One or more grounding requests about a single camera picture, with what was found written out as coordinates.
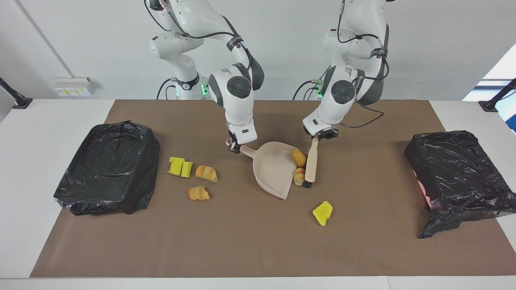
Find brown bread roll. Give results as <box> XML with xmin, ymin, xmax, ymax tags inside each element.
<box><xmin>291</xmin><ymin>149</ymin><xmax>308</xmax><ymax>168</ymax></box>

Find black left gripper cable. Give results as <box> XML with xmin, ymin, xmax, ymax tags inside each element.
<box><xmin>337</xmin><ymin>0</ymin><xmax>391</xmax><ymax>129</ymax></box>

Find black arm base cable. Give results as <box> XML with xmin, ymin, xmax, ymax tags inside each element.
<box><xmin>156</xmin><ymin>78</ymin><xmax>180</xmax><ymax>100</ymax></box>
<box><xmin>292</xmin><ymin>66</ymin><xmax>333</xmax><ymax>100</ymax></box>

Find striped croissant piece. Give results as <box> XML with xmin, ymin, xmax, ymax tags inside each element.
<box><xmin>187</xmin><ymin>186</ymin><xmax>211</xmax><ymax>201</ymax></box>
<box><xmin>195</xmin><ymin>165</ymin><xmax>218</xmax><ymax>183</ymax></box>

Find black bag lined pink bin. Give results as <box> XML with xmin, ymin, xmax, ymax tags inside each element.
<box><xmin>404</xmin><ymin>130</ymin><xmax>516</xmax><ymax>239</ymax></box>

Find white wall power socket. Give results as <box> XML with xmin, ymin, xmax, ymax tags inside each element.
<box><xmin>53</xmin><ymin>77</ymin><xmax>97</xmax><ymax>97</ymax></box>

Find black clamp stand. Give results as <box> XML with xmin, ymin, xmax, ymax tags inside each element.
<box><xmin>479</xmin><ymin>78</ymin><xmax>516</xmax><ymax>112</ymax></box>
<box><xmin>0</xmin><ymin>77</ymin><xmax>33</xmax><ymax>110</ymax></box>

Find brown table mat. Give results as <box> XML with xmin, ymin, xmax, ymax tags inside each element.
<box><xmin>29</xmin><ymin>99</ymin><xmax>516</xmax><ymax>278</ymax></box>

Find large yellow sponge chunk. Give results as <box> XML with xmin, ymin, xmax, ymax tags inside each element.
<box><xmin>312</xmin><ymin>201</ymin><xmax>333</xmax><ymax>227</ymax></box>

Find beige hand brush black bristles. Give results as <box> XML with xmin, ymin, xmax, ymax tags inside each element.
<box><xmin>303</xmin><ymin>136</ymin><xmax>320</xmax><ymax>189</ymax></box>

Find beige plastic dustpan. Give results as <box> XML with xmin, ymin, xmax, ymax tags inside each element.
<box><xmin>226</xmin><ymin>138</ymin><xmax>299</xmax><ymax>201</ymax></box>

